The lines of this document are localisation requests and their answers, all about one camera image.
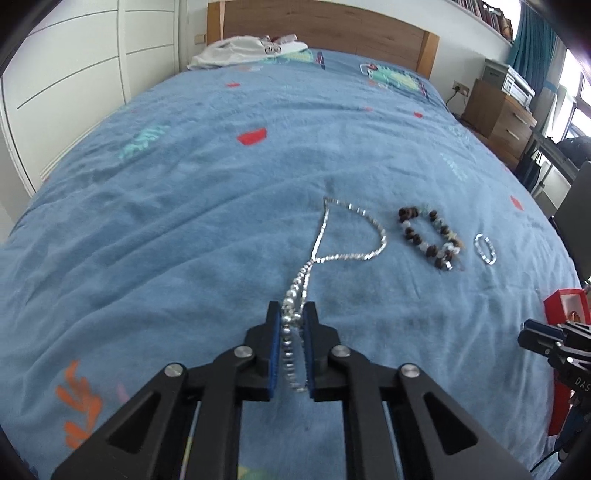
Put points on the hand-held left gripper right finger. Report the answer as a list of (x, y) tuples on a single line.
[(310, 350)]

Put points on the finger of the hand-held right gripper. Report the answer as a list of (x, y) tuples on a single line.
[(538, 344), (542, 326)]

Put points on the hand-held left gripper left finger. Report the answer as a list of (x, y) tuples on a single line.
[(275, 350)]

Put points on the red shallow box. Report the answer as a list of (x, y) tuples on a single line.
[(565, 302)]

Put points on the black chair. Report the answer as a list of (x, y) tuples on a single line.
[(575, 217)]

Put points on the blue printed blanket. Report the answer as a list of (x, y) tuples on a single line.
[(207, 207)]

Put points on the black bag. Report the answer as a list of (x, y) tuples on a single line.
[(576, 150)]

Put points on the wooden nightstand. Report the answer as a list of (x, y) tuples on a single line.
[(501, 120)]

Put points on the white printer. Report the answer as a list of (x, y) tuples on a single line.
[(508, 78)]

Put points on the teal curtain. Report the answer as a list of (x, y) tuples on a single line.
[(533, 41)]

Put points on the white garment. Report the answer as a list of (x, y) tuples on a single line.
[(240, 50)]

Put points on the row of books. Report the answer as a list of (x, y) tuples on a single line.
[(489, 14)]

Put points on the wooden headboard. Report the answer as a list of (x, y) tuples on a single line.
[(323, 23)]

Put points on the white wardrobe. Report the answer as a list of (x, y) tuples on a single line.
[(69, 55)]

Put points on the wall socket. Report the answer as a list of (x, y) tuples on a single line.
[(461, 87)]

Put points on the light switch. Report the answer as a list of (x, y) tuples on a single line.
[(199, 38)]

